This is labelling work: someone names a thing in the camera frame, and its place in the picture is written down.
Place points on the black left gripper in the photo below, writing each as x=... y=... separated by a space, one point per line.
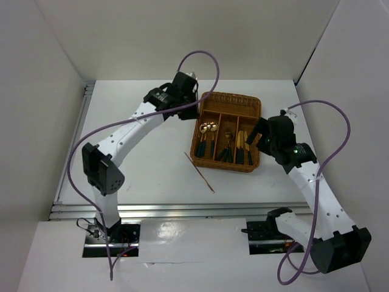
x=192 y=115

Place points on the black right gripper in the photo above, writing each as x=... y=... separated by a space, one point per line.
x=260 y=127

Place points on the gold knife green handle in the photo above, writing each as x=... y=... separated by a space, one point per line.
x=241 y=142
x=247 y=147
x=238 y=151

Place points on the brown wicker cutlery tray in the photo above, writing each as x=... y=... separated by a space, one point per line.
x=219 y=138

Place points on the copper chopstick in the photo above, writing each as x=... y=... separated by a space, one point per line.
x=199 y=173

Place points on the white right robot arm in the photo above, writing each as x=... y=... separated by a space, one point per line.
x=335 y=242

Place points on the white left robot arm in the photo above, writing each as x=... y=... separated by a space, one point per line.
x=101 y=162

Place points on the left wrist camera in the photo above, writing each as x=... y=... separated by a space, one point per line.
x=192 y=75

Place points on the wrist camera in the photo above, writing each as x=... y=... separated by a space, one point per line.
x=291 y=115
x=192 y=75

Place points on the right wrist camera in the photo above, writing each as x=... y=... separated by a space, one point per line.
x=291 y=115

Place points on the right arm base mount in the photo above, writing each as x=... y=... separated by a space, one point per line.
x=264 y=237

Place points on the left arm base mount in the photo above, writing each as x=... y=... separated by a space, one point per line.
x=125 y=240

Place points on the aluminium table frame rail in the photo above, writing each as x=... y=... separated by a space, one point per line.
x=160 y=179

